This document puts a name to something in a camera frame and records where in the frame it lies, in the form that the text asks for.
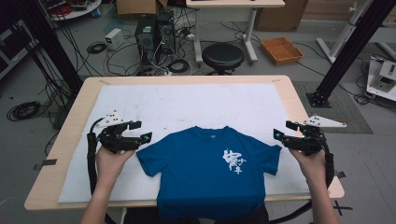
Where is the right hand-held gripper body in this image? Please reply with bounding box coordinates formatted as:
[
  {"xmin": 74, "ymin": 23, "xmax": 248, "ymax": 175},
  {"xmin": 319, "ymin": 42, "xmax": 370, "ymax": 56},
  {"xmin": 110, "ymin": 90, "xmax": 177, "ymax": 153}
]
[{"xmin": 290, "ymin": 114, "xmax": 347, "ymax": 157}]

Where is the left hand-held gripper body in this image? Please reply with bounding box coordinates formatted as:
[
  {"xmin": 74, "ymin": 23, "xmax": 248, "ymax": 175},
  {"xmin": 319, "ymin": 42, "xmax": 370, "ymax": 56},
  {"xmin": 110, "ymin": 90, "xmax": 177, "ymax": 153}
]
[{"xmin": 94, "ymin": 109, "xmax": 142, "ymax": 154}]

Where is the blue t-shirt with white print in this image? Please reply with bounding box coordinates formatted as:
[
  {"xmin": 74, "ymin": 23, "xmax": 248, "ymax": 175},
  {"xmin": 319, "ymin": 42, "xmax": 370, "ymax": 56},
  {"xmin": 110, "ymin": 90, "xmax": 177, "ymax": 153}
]
[{"xmin": 135, "ymin": 125, "xmax": 283, "ymax": 222}]

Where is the person's right hand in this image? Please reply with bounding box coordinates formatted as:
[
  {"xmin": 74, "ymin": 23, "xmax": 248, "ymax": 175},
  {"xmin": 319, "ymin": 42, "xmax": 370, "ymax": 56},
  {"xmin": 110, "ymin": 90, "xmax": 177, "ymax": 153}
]
[{"xmin": 288, "ymin": 147, "xmax": 328, "ymax": 189}]

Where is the person's left hand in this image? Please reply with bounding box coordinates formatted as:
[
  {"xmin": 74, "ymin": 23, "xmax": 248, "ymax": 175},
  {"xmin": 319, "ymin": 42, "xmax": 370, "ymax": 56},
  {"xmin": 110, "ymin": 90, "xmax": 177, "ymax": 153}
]
[{"xmin": 94, "ymin": 146, "xmax": 137, "ymax": 189}]

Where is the grey floor mat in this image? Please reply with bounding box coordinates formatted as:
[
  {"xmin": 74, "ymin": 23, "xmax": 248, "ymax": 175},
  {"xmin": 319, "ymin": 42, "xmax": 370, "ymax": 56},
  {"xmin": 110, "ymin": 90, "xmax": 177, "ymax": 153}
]
[{"xmin": 291, "ymin": 80, "xmax": 374, "ymax": 135}]

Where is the white table mat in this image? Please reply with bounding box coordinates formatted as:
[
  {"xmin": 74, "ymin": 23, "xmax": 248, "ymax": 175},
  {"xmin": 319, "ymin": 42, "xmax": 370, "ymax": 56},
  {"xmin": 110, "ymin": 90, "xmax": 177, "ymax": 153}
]
[{"xmin": 57, "ymin": 82, "xmax": 311, "ymax": 203}]

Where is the black tape strip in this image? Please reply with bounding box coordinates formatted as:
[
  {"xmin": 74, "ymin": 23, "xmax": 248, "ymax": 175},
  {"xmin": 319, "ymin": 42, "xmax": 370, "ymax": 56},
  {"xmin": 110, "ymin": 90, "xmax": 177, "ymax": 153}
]
[{"xmin": 33, "ymin": 158, "xmax": 58, "ymax": 172}]

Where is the orange shallow tray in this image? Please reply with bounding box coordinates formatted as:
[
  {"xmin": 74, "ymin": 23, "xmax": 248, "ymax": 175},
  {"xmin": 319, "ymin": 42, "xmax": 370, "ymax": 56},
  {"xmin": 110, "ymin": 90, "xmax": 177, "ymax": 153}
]
[{"xmin": 259, "ymin": 36, "xmax": 304, "ymax": 66}]

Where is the person's dark clothing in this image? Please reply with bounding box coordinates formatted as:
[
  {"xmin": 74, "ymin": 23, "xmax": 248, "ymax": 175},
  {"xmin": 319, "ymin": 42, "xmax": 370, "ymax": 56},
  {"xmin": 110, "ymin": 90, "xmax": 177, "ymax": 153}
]
[{"xmin": 123, "ymin": 203, "xmax": 270, "ymax": 224}]

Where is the black computer tower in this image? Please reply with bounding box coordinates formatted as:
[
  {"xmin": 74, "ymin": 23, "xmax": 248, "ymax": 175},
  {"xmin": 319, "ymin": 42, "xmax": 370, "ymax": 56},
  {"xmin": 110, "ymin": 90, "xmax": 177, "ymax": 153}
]
[
  {"xmin": 134, "ymin": 14, "xmax": 157, "ymax": 68},
  {"xmin": 155, "ymin": 9, "xmax": 177, "ymax": 63}
]

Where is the small white box device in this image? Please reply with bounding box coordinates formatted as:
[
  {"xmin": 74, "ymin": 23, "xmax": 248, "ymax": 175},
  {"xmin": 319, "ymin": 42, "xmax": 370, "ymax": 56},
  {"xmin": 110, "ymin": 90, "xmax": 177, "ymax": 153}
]
[{"xmin": 104, "ymin": 27, "xmax": 126, "ymax": 51}]

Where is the black round stool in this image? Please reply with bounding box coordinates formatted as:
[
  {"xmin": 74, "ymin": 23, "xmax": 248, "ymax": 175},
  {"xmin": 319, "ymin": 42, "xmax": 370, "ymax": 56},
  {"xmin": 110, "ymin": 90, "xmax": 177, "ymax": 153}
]
[{"xmin": 201, "ymin": 42, "xmax": 246, "ymax": 77}]

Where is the white device with display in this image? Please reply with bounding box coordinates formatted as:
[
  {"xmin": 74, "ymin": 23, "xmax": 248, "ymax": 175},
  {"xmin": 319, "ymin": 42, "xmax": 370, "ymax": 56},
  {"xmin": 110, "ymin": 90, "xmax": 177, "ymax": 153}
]
[{"xmin": 366, "ymin": 55, "xmax": 396, "ymax": 103}]

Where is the black metal stand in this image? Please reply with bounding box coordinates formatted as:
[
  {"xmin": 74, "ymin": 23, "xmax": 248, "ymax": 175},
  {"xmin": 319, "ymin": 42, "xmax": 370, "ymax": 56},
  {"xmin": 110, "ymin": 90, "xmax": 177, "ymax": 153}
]
[
  {"xmin": 12, "ymin": 0, "xmax": 84, "ymax": 96},
  {"xmin": 305, "ymin": 0, "xmax": 396, "ymax": 109}
]

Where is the white metal stand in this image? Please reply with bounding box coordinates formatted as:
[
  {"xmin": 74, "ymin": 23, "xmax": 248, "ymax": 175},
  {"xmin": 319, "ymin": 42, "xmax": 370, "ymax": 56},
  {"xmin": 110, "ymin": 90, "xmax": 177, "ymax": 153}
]
[{"xmin": 316, "ymin": 0, "xmax": 396, "ymax": 64}]

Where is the large cardboard box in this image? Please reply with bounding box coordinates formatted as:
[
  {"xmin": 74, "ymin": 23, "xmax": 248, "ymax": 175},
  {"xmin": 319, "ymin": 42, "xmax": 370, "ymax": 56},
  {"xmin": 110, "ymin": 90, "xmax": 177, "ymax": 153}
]
[{"xmin": 254, "ymin": 0, "xmax": 310, "ymax": 33}]

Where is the cardboard box with open flap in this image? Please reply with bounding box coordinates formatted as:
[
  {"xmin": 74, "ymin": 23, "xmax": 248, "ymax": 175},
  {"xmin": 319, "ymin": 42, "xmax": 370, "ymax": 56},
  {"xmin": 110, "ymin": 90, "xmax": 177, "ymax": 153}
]
[{"xmin": 116, "ymin": 0, "xmax": 170, "ymax": 21}]

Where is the round white table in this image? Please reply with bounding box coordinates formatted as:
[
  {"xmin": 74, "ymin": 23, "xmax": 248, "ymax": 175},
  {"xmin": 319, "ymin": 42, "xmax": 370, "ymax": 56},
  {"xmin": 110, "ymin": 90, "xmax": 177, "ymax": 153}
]
[{"xmin": 39, "ymin": 0, "xmax": 103, "ymax": 21}]

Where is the white desk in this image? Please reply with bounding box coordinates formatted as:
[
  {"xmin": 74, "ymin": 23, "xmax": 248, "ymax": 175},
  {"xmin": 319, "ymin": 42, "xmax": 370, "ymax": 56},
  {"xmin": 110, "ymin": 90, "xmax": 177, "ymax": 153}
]
[{"xmin": 185, "ymin": 0, "xmax": 286, "ymax": 65}]

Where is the dark shelf unit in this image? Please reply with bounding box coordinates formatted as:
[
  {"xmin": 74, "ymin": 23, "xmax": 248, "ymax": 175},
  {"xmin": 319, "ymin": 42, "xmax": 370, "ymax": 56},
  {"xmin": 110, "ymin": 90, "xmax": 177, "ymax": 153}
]
[{"xmin": 0, "ymin": 18, "xmax": 40, "ymax": 80}]

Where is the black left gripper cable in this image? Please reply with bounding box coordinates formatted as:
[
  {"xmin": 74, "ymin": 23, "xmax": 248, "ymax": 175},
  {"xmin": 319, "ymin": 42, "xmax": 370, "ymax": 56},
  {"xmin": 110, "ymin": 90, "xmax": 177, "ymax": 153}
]
[{"xmin": 86, "ymin": 117, "xmax": 106, "ymax": 196}]

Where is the coiled black cable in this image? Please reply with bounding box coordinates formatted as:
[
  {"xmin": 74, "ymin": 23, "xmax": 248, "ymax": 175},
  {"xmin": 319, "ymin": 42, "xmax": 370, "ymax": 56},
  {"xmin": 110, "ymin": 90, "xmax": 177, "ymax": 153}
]
[
  {"xmin": 6, "ymin": 100, "xmax": 42, "ymax": 122},
  {"xmin": 167, "ymin": 58, "xmax": 191, "ymax": 75},
  {"xmin": 86, "ymin": 41, "xmax": 108, "ymax": 55}
]

